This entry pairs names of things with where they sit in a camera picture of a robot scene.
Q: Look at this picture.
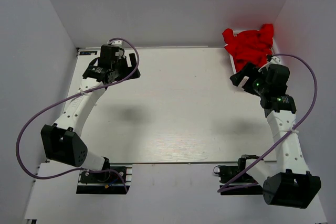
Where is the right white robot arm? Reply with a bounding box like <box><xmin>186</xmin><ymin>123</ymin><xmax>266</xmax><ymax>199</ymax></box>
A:
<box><xmin>228</xmin><ymin>62</ymin><xmax>321</xmax><ymax>209</ymax></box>

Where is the white plastic basket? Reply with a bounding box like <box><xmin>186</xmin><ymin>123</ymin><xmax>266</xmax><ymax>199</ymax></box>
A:
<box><xmin>228</xmin><ymin>30</ymin><xmax>279</xmax><ymax>74</ymax></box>

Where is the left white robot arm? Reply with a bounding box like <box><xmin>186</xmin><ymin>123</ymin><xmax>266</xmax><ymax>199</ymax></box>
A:
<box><xmin>41</xmin><ymin>39</ymin><xmax>140</xmax><ymax>182</ymax></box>

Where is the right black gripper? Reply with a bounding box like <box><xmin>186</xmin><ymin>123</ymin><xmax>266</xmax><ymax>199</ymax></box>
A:
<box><xmin>229</xmin><ymin>61</ymin><xmax>269</xmax><ymax>97</ymax></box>

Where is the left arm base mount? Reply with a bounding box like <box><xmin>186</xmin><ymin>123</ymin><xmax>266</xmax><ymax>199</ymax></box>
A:
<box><xmin>76</xmin><ymin>165</ymin><xmax>132</xmax><ymax>195</ymax></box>

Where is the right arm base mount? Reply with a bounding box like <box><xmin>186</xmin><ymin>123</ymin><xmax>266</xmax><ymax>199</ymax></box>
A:
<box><xmin>213</xmin><ymin>154</ymin><xmax>271</xmax><ymax>196</ymax></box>

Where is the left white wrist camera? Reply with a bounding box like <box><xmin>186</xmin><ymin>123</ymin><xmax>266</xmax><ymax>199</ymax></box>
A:
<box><xmin>110</xmin><ymin>40</ymin><xmax>123</xmax><ymax>47</ymax></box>

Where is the red shirt pile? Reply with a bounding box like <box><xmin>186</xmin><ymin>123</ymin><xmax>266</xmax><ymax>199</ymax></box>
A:
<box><xmin>222</xmin><ymin>24</ymin><xmax>274</xmax><ymax>72</ymax></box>

